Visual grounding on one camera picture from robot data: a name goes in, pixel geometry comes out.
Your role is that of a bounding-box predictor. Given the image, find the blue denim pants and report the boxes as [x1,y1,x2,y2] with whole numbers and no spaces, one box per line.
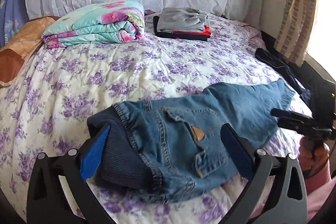
[81,80,294,203]

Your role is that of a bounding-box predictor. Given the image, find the person's right hand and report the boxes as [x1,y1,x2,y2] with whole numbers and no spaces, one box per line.
[298,137,330,178]

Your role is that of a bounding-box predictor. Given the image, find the dark navy pants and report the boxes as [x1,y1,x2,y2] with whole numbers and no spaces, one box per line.
[255,48,311,107]

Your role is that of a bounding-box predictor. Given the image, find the beige patterned curtain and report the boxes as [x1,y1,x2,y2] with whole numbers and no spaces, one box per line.
[274,0,318,67]

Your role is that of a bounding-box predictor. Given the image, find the purple floral bedspread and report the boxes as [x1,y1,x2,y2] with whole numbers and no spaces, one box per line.
[0,9,313,224]

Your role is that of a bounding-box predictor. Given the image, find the folded red garment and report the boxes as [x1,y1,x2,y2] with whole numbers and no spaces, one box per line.
[173,26,211,36]

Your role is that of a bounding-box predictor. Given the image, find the folded black garment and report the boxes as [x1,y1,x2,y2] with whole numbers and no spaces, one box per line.
[153,16,211,42]

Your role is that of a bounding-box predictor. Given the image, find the folded grey garment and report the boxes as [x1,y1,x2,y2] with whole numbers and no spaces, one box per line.
[157,7,208,33]

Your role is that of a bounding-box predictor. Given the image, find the brown orange pillow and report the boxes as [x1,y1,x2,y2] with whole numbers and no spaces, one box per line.
[0,16,59,88]

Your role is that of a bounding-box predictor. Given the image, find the folded teal floral quilt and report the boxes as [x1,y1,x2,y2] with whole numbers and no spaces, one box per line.
[42,1,145,48]

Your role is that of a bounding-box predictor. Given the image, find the blue patterned pillow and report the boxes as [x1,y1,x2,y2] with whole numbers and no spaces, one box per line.
[1,0,29,47]

